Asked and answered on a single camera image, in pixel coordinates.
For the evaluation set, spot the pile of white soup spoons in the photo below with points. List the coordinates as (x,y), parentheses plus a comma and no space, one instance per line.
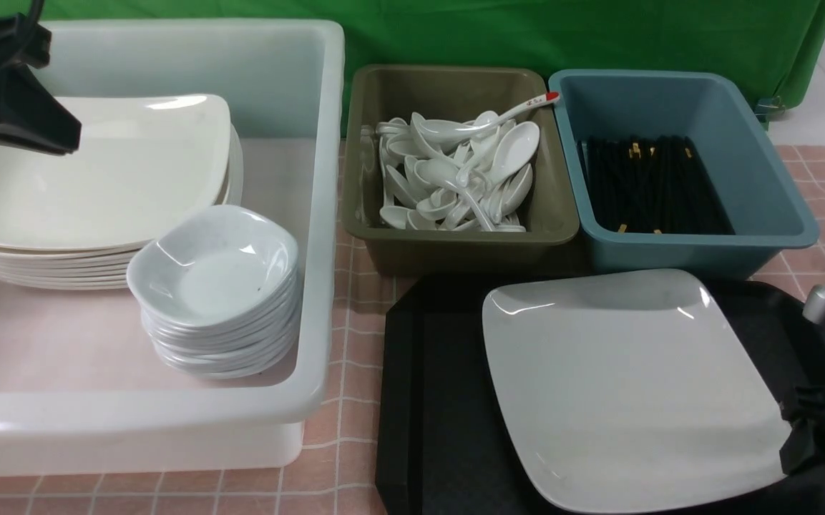
(481,184)

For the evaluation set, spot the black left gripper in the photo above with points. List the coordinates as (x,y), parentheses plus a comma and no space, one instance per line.
(32,119)

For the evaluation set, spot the stack of small white bowls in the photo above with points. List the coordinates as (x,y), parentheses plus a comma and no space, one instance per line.
(242,352)

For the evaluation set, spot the white square rice plate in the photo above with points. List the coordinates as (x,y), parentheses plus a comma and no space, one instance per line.
(629,393)

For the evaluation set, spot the white ceramic soup spoon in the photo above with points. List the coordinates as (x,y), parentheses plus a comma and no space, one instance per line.
(443,131)

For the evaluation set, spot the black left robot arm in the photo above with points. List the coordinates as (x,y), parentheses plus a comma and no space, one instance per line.
(23,39)

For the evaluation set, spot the teal blue chopstick bin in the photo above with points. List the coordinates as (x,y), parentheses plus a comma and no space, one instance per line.
(766,209)

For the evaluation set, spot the pink checkered tablecloth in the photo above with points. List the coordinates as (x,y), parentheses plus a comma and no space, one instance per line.
(334,472)

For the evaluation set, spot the green backdrop cloth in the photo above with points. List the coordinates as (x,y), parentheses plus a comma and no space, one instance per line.
(767,49)

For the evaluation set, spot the pile of black chopsticks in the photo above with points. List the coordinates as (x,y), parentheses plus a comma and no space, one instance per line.
(658,185)

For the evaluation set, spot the stack of white square plates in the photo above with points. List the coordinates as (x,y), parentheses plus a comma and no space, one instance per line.
(144,164)

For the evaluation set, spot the large white plastic tub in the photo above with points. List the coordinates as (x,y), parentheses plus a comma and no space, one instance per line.
(82,391)

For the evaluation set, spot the small white bowl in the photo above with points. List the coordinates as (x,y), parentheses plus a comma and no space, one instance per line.
(218,265)

